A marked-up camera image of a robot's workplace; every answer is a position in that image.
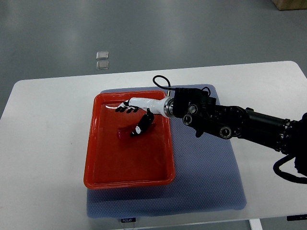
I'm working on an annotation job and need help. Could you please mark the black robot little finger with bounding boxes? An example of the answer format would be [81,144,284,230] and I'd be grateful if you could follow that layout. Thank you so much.
[118,101,129,108]

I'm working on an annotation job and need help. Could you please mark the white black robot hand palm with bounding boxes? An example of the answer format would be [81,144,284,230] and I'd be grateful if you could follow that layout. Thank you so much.
[129,97,170,118]

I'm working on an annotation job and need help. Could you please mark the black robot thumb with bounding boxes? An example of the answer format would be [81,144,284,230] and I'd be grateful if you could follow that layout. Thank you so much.
[130,109,154,137]

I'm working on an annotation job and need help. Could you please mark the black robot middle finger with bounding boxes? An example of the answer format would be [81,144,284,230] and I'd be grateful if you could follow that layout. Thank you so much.
[118,106,131,113]

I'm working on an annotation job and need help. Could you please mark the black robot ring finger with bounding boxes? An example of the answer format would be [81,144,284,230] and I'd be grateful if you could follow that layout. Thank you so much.
[115,107,128,112]

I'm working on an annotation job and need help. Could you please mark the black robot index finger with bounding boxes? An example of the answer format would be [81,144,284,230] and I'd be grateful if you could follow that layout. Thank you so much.
[126,107,139,113]

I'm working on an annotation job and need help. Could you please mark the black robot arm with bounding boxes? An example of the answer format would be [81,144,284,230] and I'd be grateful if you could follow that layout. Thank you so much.
[116,87,307,184]

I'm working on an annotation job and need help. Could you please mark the red plastic tray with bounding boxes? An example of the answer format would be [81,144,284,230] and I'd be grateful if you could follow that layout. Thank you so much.
[83,90,176,189]

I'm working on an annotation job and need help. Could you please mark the lower silver floor plate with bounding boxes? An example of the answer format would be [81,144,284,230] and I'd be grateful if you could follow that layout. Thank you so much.
[96,60,109,70]

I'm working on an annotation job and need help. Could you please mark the silver floor plate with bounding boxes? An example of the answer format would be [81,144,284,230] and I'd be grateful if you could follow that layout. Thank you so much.
[96,60,109,70]
[96,51,109,60]

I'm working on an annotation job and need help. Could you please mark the upper silver floor plate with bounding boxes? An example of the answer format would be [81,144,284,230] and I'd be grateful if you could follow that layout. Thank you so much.
[96,51,109,60]

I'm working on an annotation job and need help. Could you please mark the blue-grey honeycomb mat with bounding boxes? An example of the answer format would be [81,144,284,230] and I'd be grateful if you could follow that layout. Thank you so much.
[87,87,247,219]

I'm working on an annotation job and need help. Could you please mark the black table label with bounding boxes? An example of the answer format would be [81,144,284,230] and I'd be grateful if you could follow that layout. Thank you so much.
[121,218,136,223]

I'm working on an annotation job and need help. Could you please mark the white table leg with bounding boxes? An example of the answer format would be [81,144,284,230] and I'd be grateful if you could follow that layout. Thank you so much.
[249,218,263,230]

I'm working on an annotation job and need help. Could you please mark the cardboard box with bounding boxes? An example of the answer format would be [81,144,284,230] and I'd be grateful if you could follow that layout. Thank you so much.
[272,0,307,11]

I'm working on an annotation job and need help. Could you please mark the black table control panel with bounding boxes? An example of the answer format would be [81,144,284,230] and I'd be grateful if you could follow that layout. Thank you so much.
[286,214,307,221]

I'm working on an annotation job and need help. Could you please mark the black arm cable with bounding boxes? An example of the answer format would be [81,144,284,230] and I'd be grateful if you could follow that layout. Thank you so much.
[272,154,307,184]

